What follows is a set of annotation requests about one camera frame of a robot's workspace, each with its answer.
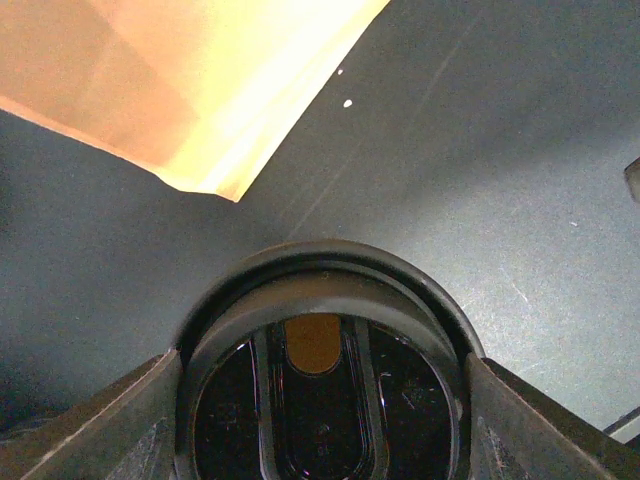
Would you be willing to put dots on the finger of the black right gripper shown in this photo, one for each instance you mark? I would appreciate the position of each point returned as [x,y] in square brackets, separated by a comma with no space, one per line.
[632,179]

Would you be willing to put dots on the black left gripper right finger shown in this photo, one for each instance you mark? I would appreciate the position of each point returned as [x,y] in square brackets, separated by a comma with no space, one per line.
[518,432]

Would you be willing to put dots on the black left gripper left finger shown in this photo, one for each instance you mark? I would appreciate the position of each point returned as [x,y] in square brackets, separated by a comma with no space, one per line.
[126,431]

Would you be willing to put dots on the orange kraft paper bag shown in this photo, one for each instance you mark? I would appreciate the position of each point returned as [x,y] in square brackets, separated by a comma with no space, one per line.
[199,93]

